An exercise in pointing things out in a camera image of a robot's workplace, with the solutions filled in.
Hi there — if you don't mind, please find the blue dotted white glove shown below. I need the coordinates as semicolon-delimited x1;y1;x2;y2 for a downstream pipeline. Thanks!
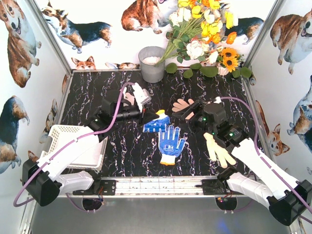
143;109;171;133

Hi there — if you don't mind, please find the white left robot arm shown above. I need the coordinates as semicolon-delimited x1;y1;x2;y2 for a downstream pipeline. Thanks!
21;86;159;206

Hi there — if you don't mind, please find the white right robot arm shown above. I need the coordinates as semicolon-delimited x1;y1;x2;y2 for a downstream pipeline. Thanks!
173;99;312;226

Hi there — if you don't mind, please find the white plastic storage basket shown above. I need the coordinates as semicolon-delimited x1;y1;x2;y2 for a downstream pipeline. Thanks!
38;125;108;172

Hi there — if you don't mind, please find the cream glove far right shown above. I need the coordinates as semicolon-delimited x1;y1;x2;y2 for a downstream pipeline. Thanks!
172;98;194;113

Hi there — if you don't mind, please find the cream glove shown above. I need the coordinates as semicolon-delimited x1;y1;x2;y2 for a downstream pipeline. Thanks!
172;98;194;113
203;133;236;168

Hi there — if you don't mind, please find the white glove orange trim folded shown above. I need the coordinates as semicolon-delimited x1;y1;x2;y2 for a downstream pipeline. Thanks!
123;89;135;105

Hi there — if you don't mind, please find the cream glove near right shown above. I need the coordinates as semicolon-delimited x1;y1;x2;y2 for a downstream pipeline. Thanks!
203;133;236;168

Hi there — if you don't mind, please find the grey metal bucket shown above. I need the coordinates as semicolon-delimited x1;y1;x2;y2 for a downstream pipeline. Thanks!
138;46;165;83

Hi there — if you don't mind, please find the large green moss stone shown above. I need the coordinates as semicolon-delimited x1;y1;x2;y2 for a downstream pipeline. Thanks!
200;66;218;78

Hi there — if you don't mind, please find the white sunflower pot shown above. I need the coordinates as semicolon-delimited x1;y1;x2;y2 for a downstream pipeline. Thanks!
217;66;230;76

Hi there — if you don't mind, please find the green moss stone far left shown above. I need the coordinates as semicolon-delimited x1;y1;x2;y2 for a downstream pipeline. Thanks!
165;62;177;74

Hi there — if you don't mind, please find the green moss stone right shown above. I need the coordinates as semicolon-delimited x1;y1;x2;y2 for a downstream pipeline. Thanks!
240;67;252;78

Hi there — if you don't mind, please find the sunflower bunch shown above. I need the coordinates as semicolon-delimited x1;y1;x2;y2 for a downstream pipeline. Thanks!
217;47;243;72

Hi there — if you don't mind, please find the artificial flower bouquet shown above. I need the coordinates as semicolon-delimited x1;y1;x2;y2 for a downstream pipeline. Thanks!
158;0;238;63

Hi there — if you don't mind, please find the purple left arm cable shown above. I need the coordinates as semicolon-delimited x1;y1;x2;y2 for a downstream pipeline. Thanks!
13;82;137;213

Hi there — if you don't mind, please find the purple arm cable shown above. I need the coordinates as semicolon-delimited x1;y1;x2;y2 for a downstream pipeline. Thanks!
215;96;312;217
13;82;137;213

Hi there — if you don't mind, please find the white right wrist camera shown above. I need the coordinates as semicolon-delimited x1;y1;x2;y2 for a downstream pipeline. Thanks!
213;97;222;104

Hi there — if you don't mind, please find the aluminium frame post left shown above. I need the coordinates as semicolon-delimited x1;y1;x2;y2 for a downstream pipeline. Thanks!
26;0;74;76

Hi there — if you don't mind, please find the aluminium frame post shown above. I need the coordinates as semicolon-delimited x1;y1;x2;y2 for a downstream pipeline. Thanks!
242;0;286;71
26;0;74;76

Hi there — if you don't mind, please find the aluminium frame rail right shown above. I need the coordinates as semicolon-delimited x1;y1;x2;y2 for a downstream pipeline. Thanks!
237;78;273;180

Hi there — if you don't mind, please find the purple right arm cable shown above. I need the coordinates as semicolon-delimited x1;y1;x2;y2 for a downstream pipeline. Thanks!
215;96;312;217

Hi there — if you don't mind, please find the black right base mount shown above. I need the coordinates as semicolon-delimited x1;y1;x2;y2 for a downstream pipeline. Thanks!
195;168;237;195

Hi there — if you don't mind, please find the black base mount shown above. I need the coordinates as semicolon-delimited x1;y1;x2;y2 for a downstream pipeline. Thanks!
195;168;237;195
73;179;116;195

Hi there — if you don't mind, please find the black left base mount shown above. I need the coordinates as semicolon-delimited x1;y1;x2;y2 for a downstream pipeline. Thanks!
73;179;116;195

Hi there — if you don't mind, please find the aluminium front rail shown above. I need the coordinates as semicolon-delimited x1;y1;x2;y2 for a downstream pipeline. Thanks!
69;176;218;198

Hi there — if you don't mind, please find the aluminium frame post right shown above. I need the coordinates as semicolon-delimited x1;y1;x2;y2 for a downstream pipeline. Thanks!
242;0;286;71

